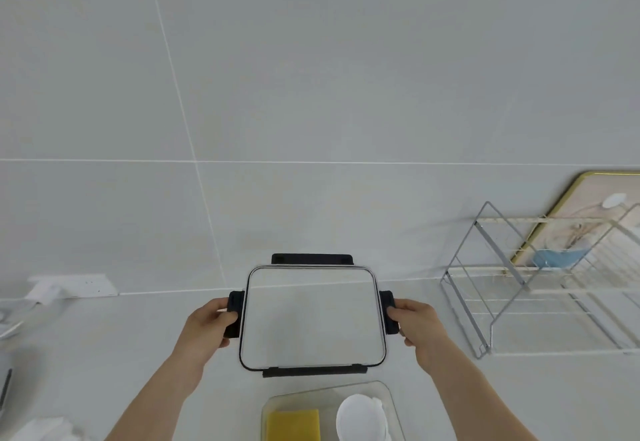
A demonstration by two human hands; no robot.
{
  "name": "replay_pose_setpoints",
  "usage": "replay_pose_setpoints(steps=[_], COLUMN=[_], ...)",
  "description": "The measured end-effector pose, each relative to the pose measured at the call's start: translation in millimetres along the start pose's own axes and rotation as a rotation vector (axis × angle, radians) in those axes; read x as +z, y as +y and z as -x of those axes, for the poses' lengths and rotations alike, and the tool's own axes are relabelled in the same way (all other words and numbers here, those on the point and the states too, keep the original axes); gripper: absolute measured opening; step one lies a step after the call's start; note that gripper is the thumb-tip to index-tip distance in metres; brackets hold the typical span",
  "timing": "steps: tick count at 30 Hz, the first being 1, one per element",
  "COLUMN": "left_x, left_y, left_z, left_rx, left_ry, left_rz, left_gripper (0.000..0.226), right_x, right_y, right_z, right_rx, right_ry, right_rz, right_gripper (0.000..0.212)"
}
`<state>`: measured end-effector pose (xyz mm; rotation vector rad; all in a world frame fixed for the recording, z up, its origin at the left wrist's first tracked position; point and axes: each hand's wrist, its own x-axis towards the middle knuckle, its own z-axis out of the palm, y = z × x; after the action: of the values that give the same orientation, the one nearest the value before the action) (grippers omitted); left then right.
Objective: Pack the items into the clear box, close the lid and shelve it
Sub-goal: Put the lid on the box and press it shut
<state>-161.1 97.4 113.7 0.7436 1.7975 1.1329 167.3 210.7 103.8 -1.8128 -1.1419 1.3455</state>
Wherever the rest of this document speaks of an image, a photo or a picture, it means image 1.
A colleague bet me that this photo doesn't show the clear lid with black clips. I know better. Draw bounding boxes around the clear lid with black clips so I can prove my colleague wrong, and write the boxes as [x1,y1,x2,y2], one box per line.
[224,253,401,379]

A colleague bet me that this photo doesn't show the person's right hand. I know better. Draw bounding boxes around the person's right hand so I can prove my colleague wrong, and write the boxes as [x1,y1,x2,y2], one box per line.
[384,298,454,370]

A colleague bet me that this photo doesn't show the gold framed picture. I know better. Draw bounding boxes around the gold framed picture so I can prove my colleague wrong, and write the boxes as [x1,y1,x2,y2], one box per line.
[509,171,640,272]

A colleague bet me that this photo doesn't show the glass food container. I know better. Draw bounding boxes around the glass food container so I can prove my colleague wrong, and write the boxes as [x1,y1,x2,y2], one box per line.
[261,381,406,441]

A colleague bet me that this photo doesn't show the white round cloth pad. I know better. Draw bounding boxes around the white round cloth pad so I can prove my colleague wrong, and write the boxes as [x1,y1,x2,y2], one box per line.
[335,394,389,441]

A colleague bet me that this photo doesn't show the white wall socket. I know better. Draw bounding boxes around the white wall socket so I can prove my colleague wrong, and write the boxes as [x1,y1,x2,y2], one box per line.
[27,274,120,302]

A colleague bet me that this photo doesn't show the white plug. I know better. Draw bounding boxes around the white plug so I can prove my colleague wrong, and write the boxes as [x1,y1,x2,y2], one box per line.
[25,279,66,306]

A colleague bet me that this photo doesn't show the silver metal object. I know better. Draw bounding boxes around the silver metal object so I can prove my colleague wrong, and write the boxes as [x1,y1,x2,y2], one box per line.
[0,306,27,340]

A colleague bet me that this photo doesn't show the person's right forearm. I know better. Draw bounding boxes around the person's right forearm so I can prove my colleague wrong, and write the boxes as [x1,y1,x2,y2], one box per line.
[417,343,539,441]

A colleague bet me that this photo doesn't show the person's left forearm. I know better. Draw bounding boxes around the person's left forearm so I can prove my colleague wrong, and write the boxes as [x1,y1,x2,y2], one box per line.
[102,355,209,441]

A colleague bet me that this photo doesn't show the white crumpled cloth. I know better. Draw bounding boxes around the white crumpled cloth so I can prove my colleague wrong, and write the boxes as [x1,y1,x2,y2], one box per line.
[22,416,82,441]

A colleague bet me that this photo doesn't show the person's left hand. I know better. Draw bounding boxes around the person's left hand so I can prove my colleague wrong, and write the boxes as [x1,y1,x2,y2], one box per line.
[172,298,240,370]

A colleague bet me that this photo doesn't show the metal wire dish rack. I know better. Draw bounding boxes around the metal wire dish rack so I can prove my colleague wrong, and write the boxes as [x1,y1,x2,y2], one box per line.
[439,200,640,359]

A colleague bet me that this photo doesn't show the yellow sponge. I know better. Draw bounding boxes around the yellow sponge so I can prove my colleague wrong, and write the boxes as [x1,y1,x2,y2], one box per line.
[265,409,321,441]

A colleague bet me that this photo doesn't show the dark grey object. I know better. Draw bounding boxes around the dark grey object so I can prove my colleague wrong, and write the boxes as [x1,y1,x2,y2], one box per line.
[0,368,14,409]

